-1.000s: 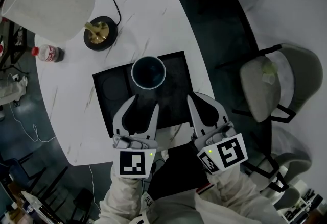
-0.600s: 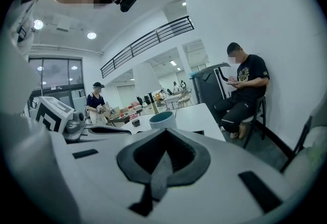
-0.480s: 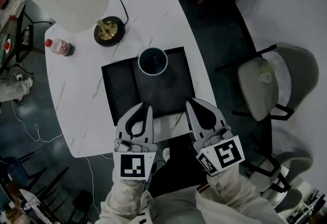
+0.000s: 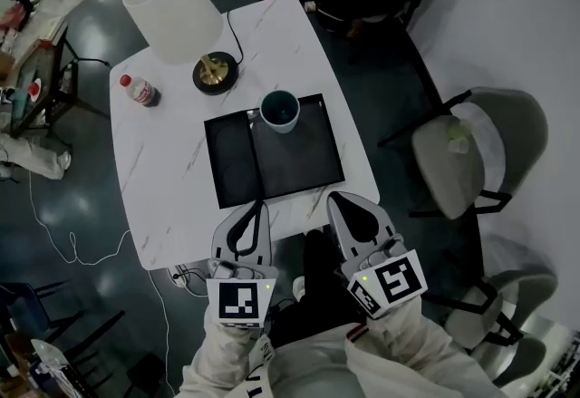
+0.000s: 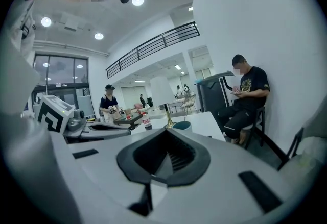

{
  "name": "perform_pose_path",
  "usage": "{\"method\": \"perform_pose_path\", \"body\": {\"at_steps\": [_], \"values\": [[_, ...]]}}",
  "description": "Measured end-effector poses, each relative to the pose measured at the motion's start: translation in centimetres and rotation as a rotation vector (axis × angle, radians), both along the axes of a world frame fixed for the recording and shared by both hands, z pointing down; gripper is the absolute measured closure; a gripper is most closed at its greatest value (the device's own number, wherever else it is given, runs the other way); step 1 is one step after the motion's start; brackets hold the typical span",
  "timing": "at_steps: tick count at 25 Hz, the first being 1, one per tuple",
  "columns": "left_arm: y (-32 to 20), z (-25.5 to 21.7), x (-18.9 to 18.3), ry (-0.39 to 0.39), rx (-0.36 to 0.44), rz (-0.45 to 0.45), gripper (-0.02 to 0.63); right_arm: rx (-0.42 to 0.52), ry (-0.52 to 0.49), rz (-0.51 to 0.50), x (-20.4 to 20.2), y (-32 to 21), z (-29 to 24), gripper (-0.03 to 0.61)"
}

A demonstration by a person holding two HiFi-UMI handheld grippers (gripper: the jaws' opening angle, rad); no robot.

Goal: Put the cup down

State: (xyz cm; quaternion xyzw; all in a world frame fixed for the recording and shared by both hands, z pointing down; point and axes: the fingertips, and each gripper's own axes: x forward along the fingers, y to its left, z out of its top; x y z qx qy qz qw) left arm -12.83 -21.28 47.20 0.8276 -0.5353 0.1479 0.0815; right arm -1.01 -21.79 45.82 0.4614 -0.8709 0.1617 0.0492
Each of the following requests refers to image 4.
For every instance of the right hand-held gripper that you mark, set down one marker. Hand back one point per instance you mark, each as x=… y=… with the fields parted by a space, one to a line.
x=394 y=283

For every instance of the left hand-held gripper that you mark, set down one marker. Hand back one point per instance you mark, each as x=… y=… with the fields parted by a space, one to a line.
x=238 y=301

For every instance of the black tray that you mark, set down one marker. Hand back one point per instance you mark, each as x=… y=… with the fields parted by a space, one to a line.
x=294 y=160

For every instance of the person's left forearm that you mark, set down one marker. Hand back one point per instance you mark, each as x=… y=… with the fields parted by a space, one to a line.
x=217 y=360

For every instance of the person's right forearm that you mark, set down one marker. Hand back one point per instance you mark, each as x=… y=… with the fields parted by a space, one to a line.
x=408 y=355

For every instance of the person's black trousers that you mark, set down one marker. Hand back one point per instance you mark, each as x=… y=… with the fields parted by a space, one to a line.
x=321 y=287

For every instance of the person's white shoe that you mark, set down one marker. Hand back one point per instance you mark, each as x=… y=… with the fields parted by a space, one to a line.
x=299 y=287

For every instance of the white power strip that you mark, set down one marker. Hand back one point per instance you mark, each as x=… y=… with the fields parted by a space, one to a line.
x=180 y=278

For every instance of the white marble table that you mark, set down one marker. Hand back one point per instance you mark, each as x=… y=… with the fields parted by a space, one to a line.
x=158 y=160

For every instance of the crumpled white paper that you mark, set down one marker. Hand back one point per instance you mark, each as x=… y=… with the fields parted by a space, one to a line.
x=458 y=138

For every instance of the person's white hoodie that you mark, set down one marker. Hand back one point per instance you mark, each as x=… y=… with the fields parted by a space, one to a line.
x=312 y=378

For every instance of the red cap soda bottle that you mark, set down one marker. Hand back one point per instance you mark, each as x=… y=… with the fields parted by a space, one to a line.
x=140 y=90

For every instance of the blue folding chair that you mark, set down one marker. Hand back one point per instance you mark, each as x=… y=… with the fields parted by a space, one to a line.
x=22 y=305

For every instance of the white shade table lamp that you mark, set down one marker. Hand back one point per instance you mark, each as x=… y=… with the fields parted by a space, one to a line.
x=167 y=11

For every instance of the red and white bowl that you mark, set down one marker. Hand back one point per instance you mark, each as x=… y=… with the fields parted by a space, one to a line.
x=34 y=88

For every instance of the dark glass coffee table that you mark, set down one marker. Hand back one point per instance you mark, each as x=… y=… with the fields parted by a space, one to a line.
x=45 y=65

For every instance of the pink cushion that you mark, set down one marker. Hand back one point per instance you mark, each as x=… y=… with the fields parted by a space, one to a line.
x=9 y=17

